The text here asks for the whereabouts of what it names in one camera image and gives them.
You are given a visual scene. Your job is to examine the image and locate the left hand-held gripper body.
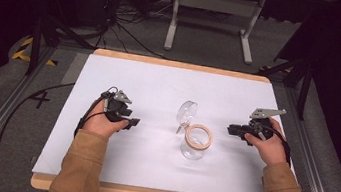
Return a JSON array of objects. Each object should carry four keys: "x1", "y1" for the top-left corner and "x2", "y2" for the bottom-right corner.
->
[{"x1": 97, "y1": 87, "x2": 137, "y2": 126}]

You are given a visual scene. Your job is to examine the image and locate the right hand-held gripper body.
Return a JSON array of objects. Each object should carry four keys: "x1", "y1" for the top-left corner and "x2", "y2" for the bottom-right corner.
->
[{"x1": 238, "y1": 103, "x2": 288, "y2": 150}]

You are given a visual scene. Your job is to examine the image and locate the glass jar with hinged lid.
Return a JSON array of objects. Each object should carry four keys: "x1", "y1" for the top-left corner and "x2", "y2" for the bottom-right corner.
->
[{"x1": 170, "y1": 98, "x2": 219, "y2": 164}]

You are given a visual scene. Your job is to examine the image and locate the person's right hand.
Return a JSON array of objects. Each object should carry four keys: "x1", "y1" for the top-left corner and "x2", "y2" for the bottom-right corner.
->
[{"x1": 241, "y1": 114, "x2": 294, "y2": 169}]

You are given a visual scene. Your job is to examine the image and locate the person's left hand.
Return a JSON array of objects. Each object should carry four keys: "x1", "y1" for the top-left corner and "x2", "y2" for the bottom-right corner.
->
[{"x1": 80, "y1": 96, "x2": 132, "y2": 143}]

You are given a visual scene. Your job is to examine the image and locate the white table sheet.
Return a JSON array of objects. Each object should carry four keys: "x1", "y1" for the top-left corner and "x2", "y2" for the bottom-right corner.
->
[{"x1": 30, "y1": 47, "x2": 309, "y2": 192}]

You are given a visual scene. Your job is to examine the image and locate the black metal stand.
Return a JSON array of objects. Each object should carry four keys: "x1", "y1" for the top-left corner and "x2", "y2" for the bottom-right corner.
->
[
  {"x1": 23, "y1": 10, "x2": 100, "y2": 86},
  {"x1": 249, "y1": 49, "x2": 317, "y2": 122}
]

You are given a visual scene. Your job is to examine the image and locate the yellow black floor tape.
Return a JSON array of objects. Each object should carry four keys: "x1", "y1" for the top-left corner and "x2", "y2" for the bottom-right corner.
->
[{"x1": 10, "y1": 35, "x2": 62, "y2": 68}]

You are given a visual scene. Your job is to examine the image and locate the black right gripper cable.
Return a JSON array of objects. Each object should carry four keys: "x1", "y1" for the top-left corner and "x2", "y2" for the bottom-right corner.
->
[{"x1": 258, "y1": 123, "x2": 297, "y2": 168}]

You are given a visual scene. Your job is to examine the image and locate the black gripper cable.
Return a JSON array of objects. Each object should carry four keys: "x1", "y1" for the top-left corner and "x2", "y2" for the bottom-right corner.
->
[
  {"x1": 258, "y1": 123, "x2": 297, "y2": 168},
  {"x1": 72, "y1": 80, "x2": 120, "y2": 143}
]

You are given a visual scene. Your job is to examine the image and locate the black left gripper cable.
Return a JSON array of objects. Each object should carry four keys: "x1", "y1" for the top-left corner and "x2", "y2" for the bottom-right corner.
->
[{"x1": 72, "y1": 80, "x2": 120, "y2": 143}]

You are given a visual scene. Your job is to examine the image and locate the bundle of black floor cables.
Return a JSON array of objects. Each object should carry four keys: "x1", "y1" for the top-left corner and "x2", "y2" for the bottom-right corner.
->
[{"x1": 92, "y1": 0, "x2": 177, "y2": 60}]

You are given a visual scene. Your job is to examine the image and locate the black floor cable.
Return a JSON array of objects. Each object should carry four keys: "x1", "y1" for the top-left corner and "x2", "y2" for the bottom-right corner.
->
[{"x1": 0, "y1": 72, "x2": 76, "y2": 192}]

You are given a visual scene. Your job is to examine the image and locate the white metal table frame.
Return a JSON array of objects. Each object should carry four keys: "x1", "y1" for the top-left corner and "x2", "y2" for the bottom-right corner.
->
[{"x1": 162, "y1": 0, "x2": 268, "y2": 67}]

